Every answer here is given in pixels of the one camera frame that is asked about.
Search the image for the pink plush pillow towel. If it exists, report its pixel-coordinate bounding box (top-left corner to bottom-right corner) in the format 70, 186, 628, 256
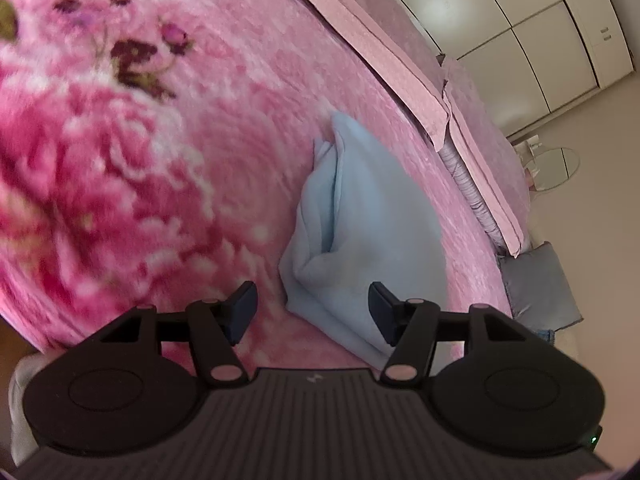
264, 0, 452, 152
439, 55, 532, 260

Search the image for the light blue sweater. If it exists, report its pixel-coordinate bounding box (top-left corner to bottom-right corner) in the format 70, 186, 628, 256
278, 111, 450, 372

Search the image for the cream wardrobe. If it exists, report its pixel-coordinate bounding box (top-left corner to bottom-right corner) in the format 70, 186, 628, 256
372, 0, 640, 138

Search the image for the pink floral blanket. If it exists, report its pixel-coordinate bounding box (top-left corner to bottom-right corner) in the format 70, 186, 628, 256
0, 0, 516, 376

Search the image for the striped pillow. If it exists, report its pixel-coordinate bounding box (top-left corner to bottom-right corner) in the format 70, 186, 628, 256
439, 141, 507, 252

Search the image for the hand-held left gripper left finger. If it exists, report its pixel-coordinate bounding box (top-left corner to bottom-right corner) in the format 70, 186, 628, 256
99, 280, 259, 387

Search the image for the grey pillow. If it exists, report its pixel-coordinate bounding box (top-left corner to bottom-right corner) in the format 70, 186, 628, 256
497, 241, 585, 332

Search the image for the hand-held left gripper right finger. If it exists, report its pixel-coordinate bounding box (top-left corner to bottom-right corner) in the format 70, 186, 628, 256
368, 282, 532, 387

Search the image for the oval vanity mirror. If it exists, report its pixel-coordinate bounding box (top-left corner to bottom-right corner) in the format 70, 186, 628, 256
529, 146, 582, 192

